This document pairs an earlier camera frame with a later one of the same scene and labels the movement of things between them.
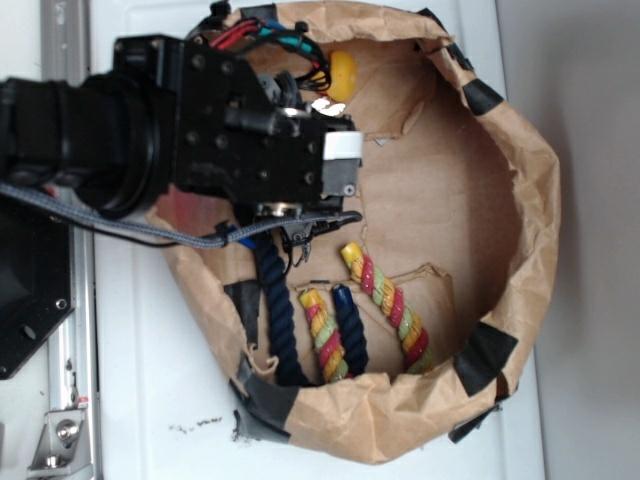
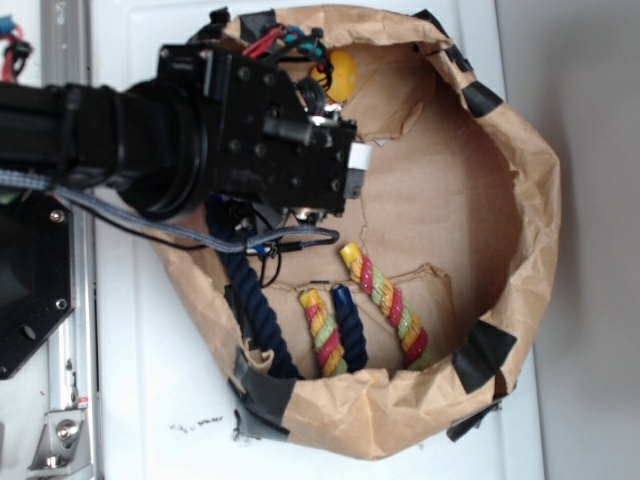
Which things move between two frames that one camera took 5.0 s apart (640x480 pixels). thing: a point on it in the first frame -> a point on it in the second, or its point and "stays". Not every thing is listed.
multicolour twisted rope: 405,324 stays
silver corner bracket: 62,450 stays
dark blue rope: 352,332 -> 257,314
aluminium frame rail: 65,54 stays
